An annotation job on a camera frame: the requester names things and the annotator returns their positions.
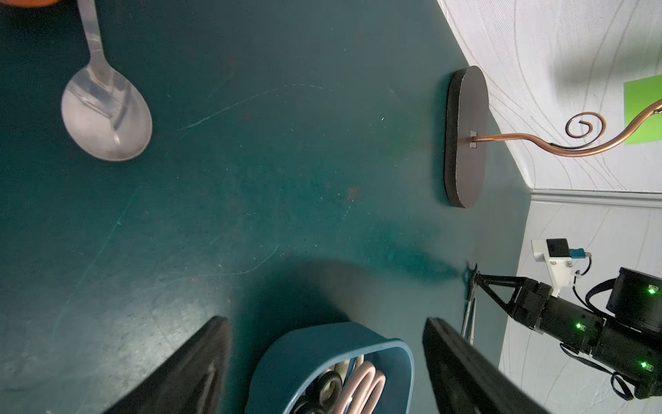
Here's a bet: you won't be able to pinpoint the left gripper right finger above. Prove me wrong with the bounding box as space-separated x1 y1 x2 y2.
422 317 546 413

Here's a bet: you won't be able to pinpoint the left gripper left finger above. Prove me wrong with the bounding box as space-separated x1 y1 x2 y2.
106 316 232 413

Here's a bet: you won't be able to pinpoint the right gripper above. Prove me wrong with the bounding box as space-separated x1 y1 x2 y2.
472 272 604 354

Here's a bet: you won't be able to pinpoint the pink handled scissors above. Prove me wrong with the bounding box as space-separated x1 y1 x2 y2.
333 362 386 414

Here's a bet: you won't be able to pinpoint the cream handled scissors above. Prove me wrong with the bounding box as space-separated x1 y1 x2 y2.
333 355 365 383

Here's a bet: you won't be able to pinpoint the small black scissors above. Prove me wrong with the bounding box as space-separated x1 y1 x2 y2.
291 371 343 414

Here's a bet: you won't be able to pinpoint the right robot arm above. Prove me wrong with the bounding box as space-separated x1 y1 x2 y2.
471 267 661 400

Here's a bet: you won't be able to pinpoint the blue storage box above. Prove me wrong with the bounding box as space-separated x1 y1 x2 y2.
245 322 415 413

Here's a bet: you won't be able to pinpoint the copper hook stand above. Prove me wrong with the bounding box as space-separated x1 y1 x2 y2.
444 66 661 209

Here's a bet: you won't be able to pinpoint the green cup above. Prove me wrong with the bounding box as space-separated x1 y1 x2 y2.
624 74 662 146

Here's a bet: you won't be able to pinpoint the metal spoon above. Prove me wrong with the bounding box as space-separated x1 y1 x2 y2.
61 1 153 162

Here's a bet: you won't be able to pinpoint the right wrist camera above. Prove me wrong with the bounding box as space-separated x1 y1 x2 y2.
531 238 592 297

